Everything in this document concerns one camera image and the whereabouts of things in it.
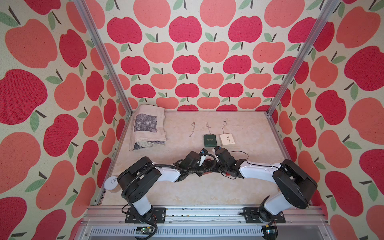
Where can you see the aluminium frame post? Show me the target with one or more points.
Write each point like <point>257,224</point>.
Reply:
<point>103,53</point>
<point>319,25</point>

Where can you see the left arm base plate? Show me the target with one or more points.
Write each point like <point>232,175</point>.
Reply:
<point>154,215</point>

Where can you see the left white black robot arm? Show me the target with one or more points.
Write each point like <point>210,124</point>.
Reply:
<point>138,179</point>

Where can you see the left aluminium frame post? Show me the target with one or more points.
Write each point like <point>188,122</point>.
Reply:
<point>103,53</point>

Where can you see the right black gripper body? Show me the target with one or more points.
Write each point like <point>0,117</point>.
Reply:
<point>222,168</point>

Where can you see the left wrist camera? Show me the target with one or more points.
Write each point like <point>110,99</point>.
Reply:
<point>203,155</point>

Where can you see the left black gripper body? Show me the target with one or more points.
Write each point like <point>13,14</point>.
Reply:
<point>196,169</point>

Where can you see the cream lift-off box lid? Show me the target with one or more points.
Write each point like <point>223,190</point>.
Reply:
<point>227,139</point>

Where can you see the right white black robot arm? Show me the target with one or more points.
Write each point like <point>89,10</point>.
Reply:
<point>296,186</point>

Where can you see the right aluminium frame post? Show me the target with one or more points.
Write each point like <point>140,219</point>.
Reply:
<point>319,25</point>

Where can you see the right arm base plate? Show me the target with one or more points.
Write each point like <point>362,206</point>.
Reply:
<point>256,216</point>

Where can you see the folded beige patterned cloth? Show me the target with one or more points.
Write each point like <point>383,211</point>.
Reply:
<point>147,127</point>

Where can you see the white round object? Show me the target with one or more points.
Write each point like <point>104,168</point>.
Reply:
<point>111,184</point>

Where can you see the green jewelry box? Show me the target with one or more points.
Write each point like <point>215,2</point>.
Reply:
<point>210,141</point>

